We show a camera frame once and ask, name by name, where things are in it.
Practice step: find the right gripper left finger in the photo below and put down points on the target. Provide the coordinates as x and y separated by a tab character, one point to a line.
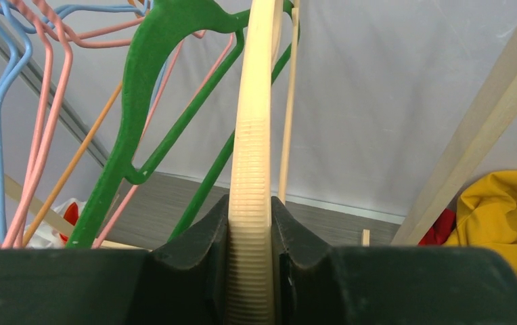
182	282

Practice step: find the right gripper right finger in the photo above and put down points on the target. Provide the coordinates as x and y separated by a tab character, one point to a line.
319	283

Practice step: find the cream wooden hanger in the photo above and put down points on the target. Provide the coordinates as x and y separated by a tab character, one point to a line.
250	297

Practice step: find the pink hanger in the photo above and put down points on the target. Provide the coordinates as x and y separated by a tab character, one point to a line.
31	211

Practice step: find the green hanger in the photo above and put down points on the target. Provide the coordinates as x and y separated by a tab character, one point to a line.
156	37

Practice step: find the white and orange clothes pile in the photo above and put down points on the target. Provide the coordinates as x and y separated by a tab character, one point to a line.
50	231

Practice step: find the yellow garment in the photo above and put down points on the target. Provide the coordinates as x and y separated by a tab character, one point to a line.
486	216

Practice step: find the wooden clothes rack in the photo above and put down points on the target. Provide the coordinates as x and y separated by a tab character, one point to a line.
491	112

